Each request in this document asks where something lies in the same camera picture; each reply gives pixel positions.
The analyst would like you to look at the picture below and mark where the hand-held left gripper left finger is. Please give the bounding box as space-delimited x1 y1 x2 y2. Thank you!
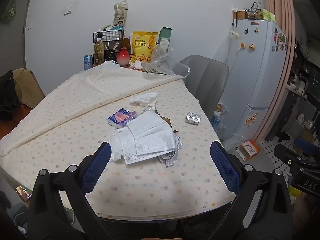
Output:
26 141 118 240

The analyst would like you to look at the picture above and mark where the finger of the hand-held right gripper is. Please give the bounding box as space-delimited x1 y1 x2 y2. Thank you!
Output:
274 142 320 172

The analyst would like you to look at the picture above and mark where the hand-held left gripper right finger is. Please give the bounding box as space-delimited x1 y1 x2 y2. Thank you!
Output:
179 141 294 240

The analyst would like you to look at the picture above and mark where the white face mask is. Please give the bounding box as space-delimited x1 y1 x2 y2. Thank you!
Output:
126 110 175 157
116 127 163 165

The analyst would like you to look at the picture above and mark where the yellow plastic bag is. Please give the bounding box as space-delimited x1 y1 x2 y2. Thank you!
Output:
289 185 302 198

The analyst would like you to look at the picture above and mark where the cardboard box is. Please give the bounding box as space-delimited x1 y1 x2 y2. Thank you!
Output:
299 129 315 143

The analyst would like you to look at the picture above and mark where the orange and white box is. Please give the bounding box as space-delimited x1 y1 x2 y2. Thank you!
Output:
236 140 261 162

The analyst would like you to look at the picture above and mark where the pile of plastic bottles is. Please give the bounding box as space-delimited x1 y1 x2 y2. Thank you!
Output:
210 104 228 136

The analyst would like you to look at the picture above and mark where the floral tablecloth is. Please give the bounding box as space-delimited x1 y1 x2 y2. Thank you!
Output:
0 61 237 218

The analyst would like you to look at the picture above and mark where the yellow flower magnet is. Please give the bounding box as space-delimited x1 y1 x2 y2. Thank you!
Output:
244 114 259 127

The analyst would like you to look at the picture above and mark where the purple tissue packet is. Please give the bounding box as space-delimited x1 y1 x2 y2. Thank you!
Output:
108 108 138 128

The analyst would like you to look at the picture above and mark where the crumpled printed receipt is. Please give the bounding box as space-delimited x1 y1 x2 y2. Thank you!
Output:
157 132 183 168

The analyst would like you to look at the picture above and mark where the silver pill blister pack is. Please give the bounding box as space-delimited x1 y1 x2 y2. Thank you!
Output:
185 112 202 125

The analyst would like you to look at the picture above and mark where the brown cardboard scrap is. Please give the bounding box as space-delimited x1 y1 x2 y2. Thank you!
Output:
159 115 180 133

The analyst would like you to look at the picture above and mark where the crumpled white tissue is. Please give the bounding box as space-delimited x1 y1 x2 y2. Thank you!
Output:
129 92 159 107

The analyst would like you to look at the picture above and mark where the white refrigerator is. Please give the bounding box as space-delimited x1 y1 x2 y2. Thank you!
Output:
216 20 289 140

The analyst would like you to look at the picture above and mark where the grey upholstered chair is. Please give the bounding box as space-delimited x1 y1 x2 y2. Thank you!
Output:
179 54 229 117

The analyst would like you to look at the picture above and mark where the brown jacket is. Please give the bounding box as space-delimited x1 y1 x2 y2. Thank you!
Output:
12 68 46 108

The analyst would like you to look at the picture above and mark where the red peach-shaped vase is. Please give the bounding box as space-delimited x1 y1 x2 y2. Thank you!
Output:
117 47 130 67

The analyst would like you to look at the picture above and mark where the black utensil holder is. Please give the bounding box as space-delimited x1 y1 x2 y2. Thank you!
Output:
104 49 117 62

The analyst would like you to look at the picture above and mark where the glass bottle with yellow contents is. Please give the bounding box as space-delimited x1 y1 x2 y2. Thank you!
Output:
94 38 105 67

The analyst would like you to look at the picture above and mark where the cluster of fridge magnets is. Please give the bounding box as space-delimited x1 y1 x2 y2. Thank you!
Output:
273 27 289 52

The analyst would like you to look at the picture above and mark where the black garment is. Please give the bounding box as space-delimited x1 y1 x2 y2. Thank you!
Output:
0 70 20 120

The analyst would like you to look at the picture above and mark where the clear plastic bag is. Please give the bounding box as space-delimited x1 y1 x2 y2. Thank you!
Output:
140 44 191 78

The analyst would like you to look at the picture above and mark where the yellow snack bag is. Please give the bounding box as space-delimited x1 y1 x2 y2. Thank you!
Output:
132 31 159 64

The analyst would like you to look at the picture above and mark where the white hanging plastic bag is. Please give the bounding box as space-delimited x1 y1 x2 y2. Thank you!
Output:
229 29 242 63

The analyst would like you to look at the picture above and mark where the green tall box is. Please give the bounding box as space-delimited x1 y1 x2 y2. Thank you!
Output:
157 27 172 52

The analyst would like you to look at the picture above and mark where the green patterned box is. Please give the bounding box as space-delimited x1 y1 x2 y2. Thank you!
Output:
262 9 276 22

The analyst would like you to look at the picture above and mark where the grey door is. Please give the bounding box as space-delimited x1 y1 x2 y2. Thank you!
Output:
0 0 34 78

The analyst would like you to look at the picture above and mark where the white paper bag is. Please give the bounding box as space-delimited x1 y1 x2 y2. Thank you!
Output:
114 2 129 32

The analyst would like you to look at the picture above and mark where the green hanging decoration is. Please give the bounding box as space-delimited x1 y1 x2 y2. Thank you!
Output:
1 0 17 24

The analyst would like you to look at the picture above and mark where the black wire basket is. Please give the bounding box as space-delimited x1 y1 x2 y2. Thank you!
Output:
93 30 125 43

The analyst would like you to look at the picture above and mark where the wire fruit basket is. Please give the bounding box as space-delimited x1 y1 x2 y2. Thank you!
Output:
245 2 264 20

